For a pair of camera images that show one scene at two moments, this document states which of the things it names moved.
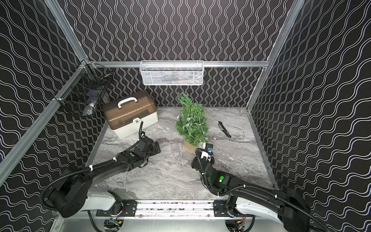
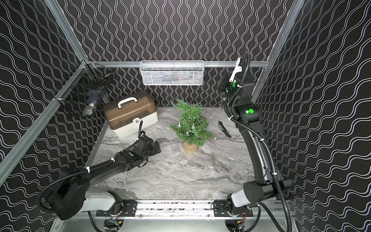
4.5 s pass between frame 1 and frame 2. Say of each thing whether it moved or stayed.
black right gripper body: moved
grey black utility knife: stayed
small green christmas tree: moved
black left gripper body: stayed
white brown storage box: stayed
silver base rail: stayed
